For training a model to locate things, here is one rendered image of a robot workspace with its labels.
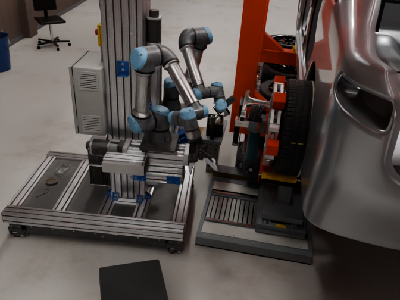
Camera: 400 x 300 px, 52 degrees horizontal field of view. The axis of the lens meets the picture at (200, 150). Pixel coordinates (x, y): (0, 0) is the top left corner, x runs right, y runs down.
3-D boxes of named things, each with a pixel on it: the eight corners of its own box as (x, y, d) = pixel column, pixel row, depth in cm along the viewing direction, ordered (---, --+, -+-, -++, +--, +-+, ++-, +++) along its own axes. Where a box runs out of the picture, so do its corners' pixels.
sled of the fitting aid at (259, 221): (303, 240, 298) (306, 230, 293) (254, 232, 302) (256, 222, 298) (302, 199, 341) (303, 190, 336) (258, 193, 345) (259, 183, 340)
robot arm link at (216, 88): (209, 82, 260) (212, 99, 260) (224, 80, 265) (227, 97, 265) (203, 84, 267) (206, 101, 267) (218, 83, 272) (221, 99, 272)
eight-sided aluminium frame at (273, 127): (270, 179, 275) (283, 105, 247) (260, 178, 276) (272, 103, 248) (272, 141, 321) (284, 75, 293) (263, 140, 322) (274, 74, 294)
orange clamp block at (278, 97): (284, 110, 258) (286, 102, 250) (271, 108, 259) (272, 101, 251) (284, 100, 261) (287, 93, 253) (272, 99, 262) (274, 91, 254)
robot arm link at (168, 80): (160, 93, 302) (160, 76, 295) (176, 91, 308) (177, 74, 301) (166, 100, 293) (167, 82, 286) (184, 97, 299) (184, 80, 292)
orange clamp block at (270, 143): (277, 149, 263) (277, 156, 255) (265, 147, 264) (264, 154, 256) (279, 140, 259) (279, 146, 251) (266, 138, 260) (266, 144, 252)
